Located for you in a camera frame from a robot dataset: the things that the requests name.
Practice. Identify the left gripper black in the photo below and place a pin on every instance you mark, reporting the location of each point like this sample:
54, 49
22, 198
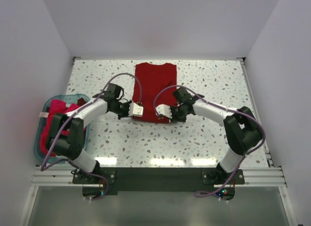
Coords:
127, 113

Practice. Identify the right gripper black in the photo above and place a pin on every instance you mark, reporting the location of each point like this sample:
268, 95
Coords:
174, 118

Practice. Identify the dark red t-shirt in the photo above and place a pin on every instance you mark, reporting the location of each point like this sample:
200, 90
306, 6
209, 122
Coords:
153, 79

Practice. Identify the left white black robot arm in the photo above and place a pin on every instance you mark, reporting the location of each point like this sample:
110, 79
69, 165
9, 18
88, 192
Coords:
66, 134

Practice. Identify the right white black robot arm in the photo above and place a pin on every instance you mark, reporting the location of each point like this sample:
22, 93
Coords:
243, 132

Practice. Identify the pink t-shirt in basket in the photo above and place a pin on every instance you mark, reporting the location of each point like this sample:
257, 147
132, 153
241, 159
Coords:
57, 106

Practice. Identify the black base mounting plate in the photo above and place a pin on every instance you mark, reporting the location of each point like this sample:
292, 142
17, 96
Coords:
111, 181

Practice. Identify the teal plastic laundry basket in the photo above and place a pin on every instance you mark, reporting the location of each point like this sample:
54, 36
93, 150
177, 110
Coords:
43, 117

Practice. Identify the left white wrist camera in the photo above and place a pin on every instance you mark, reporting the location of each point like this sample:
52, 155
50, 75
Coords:
135, 110

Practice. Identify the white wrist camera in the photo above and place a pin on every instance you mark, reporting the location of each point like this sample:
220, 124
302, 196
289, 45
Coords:
163, 110
135, 110

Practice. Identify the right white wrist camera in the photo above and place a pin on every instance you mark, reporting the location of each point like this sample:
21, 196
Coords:
163, 110

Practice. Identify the aluminium frame rail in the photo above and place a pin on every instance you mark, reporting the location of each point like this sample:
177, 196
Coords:
252, 177

